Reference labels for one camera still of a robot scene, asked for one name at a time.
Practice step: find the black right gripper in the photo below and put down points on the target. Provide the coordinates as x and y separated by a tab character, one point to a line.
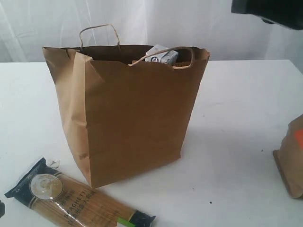
287	13

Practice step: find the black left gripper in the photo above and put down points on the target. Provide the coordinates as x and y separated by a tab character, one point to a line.
2	209

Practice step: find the spaghetti packet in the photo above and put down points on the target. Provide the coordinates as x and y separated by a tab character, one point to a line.
67	202

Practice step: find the small white milk carton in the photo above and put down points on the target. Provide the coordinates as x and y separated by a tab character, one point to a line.
164	58

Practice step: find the brown pouch with orange label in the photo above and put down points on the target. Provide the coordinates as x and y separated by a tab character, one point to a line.
289	158

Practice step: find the brown paper shopping bag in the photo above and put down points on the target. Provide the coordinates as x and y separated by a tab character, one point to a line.
121	115

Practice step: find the torn clear plastic scrap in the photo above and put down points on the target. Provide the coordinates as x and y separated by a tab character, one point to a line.
55	164

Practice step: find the white backdrop curtain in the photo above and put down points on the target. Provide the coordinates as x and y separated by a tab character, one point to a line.
28	25

